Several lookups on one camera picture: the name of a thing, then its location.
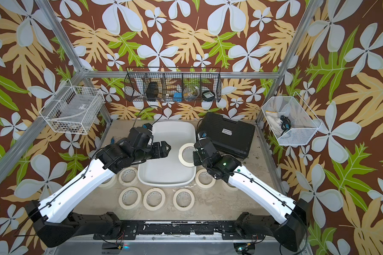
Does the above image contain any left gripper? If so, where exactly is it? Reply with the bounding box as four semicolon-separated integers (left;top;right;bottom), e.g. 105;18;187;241
132;140;172;164

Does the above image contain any black wire basket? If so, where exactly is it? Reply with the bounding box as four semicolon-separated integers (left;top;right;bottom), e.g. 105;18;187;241
123;67;222;103

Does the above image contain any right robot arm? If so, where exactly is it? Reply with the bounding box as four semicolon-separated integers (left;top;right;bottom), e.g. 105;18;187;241
193;132;311;255

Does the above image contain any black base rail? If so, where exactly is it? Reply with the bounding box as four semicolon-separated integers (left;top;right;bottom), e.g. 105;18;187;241
94;221;265;241

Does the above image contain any blue item in basket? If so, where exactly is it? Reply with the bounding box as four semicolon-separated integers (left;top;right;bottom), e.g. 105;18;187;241
173;92;183;103

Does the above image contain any white mesh basket right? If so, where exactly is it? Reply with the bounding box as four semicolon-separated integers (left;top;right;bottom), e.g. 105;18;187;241
262;92;322;146

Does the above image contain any black box in basket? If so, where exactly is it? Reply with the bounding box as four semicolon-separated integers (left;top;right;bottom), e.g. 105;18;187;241
146;82;159;101

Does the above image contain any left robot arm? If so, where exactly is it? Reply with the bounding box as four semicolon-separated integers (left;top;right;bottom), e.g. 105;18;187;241
26;124;171;248

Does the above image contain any white plastic storage box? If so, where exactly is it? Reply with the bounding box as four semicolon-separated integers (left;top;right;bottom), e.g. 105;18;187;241
138;120;196;188

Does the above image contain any black cable in basket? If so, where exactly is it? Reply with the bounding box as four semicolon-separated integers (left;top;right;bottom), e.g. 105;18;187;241
280;115;293;136

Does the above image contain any masking tape roll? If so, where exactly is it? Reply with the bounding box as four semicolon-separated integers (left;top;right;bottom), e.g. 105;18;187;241
118;187;143;210
99;175;117;189
178;143;195;167
221;181;238;192
173;189;195;211
143;188;166;211
118;167;139;187
195;169;216;189

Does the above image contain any black plastic tool case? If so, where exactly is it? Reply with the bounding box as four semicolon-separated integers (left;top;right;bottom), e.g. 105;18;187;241
197;113;255;159

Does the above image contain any white wire basket left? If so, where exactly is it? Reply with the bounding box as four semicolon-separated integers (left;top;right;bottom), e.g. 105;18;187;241
40;82;105;135

